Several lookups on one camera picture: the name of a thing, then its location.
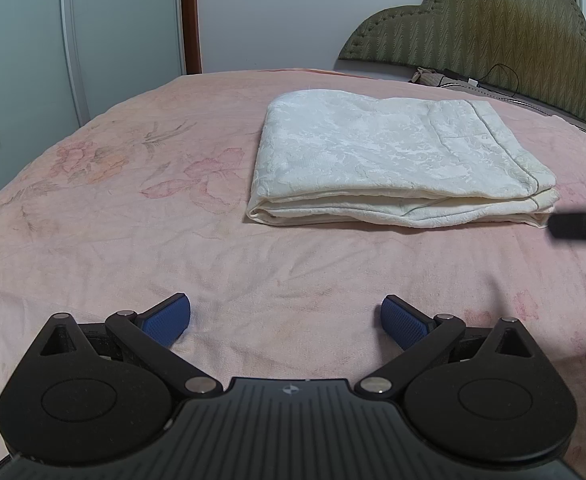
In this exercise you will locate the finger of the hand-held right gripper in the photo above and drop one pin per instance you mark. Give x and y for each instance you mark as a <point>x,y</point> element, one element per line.
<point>580,225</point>

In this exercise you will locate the olive green padded headboard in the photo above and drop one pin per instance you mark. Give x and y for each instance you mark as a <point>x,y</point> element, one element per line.
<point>498,25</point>

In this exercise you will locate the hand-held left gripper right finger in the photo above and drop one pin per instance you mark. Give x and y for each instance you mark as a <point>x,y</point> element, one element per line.
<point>402,319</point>

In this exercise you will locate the pink floral bed sheet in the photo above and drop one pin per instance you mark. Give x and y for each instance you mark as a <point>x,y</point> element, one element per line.
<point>123,220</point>

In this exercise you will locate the white charger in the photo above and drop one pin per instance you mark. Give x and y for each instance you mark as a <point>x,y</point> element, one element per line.
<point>471,81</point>

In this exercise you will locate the brown wooden wardrobe frame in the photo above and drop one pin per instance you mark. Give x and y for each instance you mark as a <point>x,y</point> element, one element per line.
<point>191,15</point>

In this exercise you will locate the frosted glass wardrobe door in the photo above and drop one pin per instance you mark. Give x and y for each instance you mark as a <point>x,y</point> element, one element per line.
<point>48,50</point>

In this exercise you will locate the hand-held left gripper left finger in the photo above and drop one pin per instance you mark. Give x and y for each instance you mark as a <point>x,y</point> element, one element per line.
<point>169,317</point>

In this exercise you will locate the white quilt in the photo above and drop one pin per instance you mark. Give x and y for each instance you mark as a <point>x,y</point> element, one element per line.
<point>388,155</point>

